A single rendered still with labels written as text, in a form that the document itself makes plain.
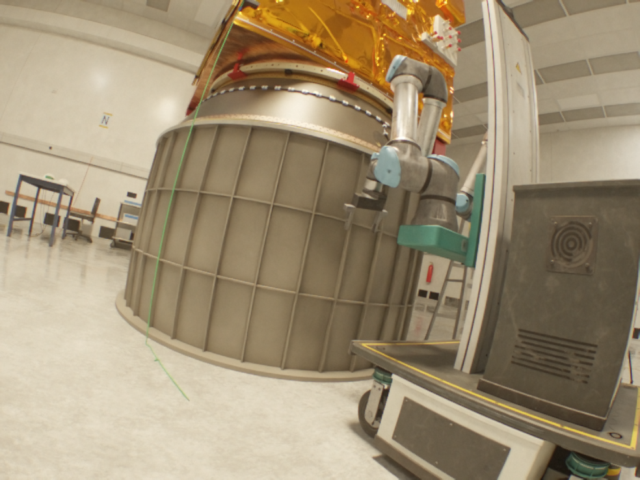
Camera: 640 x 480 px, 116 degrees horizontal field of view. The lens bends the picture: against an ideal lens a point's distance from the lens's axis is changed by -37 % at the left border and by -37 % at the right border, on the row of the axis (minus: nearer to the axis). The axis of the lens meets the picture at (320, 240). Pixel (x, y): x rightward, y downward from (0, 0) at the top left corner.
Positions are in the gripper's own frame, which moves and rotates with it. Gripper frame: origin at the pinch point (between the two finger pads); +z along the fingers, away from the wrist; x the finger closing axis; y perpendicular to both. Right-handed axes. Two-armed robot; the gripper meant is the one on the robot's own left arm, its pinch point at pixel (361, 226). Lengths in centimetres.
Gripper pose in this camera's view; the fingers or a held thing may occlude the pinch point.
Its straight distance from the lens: 133.8
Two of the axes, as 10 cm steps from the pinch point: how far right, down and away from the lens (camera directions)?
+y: -3.3, -4.1, 8.5
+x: -9.2, -0.8, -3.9
